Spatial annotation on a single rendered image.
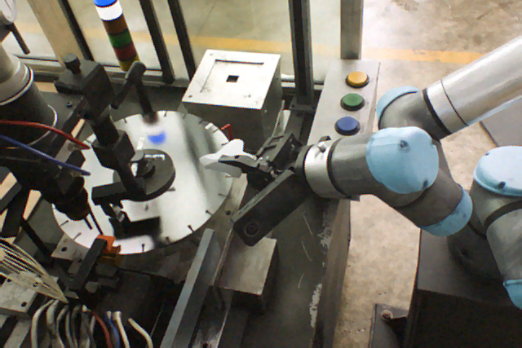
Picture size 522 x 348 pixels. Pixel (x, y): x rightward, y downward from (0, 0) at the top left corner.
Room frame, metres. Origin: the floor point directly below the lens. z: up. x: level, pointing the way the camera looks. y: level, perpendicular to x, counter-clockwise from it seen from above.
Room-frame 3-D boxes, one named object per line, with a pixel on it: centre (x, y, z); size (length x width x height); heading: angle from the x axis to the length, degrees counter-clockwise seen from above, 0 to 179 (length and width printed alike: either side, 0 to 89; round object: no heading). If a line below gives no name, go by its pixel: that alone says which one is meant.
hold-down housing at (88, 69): (0.58, 0.21, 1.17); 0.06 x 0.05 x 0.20; 149
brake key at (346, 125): (0.74, -0.18, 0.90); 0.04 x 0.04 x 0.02
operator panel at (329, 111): (0.81, -0.19, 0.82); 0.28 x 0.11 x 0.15; 158
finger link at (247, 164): (0.51, 0.02, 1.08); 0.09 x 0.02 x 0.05; 53
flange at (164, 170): (0.66, 0.21, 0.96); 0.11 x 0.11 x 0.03
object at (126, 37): (0.96, 0.24, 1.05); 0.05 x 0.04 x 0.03; 68
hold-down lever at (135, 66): (0.60, 0.18, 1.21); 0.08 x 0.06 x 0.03; 158
